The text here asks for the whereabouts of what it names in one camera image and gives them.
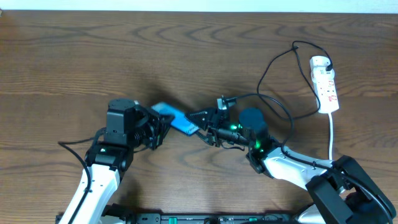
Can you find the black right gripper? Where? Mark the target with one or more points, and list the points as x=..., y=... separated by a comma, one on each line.
x=213, y=123

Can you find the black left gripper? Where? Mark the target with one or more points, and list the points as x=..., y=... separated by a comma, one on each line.
x=156, y=129

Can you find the blue screen Galaxy smartphone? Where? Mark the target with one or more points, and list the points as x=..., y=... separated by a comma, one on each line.
x=180, y=122

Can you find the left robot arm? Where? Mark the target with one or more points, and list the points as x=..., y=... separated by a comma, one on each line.
x=130, y=128

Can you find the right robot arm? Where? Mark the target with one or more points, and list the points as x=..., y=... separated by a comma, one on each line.
x=342, y=192

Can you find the white power strip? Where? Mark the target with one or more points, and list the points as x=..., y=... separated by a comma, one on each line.
x=325, y=89

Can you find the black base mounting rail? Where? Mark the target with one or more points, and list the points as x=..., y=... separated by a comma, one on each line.
x=156, y=218

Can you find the white USB wall charger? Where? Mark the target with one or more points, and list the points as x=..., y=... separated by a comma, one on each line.
x=321, y=61

